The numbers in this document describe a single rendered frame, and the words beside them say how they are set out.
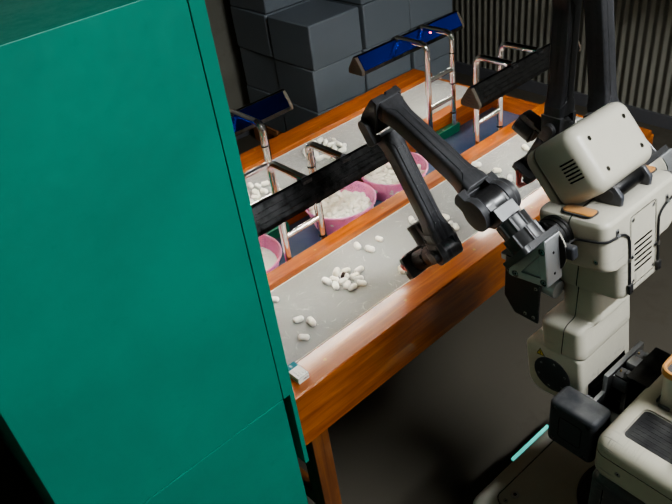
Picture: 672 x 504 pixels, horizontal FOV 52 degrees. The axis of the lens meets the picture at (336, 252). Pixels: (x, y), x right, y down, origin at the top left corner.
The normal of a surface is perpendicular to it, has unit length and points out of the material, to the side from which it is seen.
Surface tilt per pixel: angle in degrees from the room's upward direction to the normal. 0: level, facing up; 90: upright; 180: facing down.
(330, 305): 0
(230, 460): 90
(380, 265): 0
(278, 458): 90
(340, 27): 90
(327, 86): 90
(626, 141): 48
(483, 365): 0
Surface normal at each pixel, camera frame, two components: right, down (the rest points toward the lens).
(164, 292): 0.67, 0.36
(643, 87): -0.76, 0.45
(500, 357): -0.12, -0.80
